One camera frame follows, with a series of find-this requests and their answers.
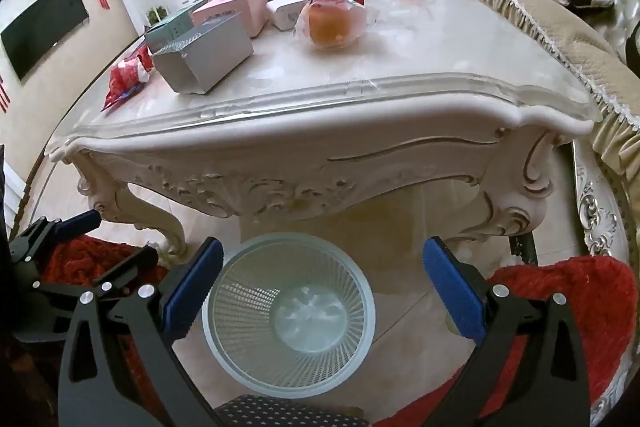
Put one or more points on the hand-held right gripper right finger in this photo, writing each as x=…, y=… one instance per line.
x=455, y=294

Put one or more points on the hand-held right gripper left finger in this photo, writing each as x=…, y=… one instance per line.
x=192, y=292

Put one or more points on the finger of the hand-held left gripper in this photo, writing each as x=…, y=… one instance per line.
x=75, y=224
x=127, y=267

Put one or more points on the white mesh wastebasket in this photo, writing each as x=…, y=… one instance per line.
x=240, y=277

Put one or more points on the red snack packet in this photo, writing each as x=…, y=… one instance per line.
x=122, y=79

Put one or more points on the silver grey box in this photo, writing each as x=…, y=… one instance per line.
x=210, y=57

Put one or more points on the teal box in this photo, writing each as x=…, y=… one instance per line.
x=170, y=24

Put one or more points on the pink box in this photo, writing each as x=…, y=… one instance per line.
x=235, y=4

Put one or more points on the small white box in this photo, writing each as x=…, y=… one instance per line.
x=285, y=12

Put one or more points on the orange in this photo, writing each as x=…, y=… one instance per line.
x=330, y=27

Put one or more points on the person's red fluffy garment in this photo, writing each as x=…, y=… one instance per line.
x=550, y=287

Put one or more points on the dark star-print cloth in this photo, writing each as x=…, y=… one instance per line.
x=290, y=414

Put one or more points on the ornate cream coffee table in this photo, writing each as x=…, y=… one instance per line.
x=300, y=167

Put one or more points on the small green plant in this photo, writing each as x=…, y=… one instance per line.
x=157, y=14

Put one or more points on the beige quilted sofa cover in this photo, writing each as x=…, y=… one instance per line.
x=550, y=32

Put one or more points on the black wall television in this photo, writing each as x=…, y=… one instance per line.
x=40, y=32

